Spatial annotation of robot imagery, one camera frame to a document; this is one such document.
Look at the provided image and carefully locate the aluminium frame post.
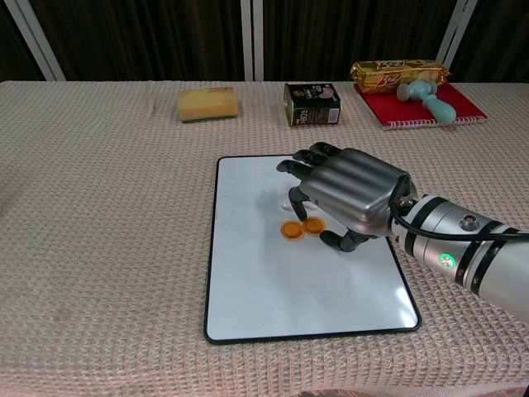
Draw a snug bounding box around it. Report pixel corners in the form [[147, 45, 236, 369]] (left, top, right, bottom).
[[436, 0, 477, 69], [241, 0, 265, 82], [3, 0, 66, 82]]

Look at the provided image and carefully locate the small dark box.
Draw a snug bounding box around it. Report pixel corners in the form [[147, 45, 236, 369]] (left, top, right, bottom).
[[283, 82, 343, 129]]

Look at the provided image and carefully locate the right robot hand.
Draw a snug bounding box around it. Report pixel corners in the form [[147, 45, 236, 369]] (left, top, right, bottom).
[[275, 141, 414, 253]]

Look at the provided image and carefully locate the white magnetic board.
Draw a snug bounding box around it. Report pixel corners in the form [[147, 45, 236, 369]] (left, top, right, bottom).
[[203, 153, 422, 344]]

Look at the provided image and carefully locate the orange round magnet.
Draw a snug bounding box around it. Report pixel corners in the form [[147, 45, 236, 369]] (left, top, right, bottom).
[[279, 221, 307, 241], [303, 217, 327, 237]]

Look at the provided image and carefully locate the red spiral notebook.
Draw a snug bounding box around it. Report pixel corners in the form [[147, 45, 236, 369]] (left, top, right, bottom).
[[354, 81, 488, 132]]

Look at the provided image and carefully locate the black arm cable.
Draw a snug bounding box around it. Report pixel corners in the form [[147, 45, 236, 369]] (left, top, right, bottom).
[[389, 197, 529, 244]]

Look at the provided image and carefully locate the light blue toy hammer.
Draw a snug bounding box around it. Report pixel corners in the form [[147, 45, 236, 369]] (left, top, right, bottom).
[[396, 79, 457, 125]]

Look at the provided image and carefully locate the beige waffle tablecloth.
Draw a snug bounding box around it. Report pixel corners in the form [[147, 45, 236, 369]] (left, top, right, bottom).
[[0, 79, 529, 397]]

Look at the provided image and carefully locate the yellow sponge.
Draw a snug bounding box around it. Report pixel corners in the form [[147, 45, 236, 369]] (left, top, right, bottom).
[[177, 86, 240, 123]]

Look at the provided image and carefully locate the golden biscuit pack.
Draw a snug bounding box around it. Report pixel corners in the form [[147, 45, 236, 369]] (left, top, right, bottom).
[[350, 59, 452, 96]]

